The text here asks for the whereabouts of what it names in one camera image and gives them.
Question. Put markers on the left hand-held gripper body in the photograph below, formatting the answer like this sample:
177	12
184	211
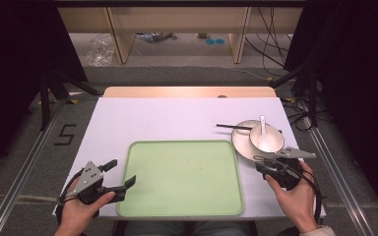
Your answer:
89	178

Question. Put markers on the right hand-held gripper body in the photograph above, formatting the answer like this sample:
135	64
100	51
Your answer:
287	173

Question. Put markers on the person's right hand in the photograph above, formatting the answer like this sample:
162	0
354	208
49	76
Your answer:
292	200

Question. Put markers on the person's left hand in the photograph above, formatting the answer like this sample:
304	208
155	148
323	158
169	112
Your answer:
78	213

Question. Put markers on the white ceramic bowl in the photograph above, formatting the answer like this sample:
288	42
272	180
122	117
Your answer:
269	141

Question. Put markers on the white round plate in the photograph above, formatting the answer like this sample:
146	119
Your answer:
242	144

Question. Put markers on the white ceramic spoon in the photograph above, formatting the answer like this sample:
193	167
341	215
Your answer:
263	132

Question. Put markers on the black chopstick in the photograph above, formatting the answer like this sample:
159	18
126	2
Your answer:
233	126

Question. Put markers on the light green plastic tray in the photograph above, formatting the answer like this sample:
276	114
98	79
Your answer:
181	178

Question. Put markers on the white table cover board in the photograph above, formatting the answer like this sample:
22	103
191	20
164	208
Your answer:
164	121

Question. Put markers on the black metal stand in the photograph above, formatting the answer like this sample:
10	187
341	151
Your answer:
303	88
50	95

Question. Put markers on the light wooden table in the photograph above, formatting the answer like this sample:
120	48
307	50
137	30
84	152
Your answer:
183	91

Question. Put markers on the clear plastic bag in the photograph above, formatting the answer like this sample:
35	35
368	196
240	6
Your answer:
99	52

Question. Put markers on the black curtain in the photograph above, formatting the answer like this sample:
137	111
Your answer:
357	82
16	65

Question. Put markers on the blue round lid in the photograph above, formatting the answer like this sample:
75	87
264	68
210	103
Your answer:
220	41
209	41

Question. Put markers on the wooden shelf unit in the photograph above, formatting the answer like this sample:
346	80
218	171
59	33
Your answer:
177	19

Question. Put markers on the aluminium floor rail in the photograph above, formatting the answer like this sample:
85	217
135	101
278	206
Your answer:
23	177
338	183

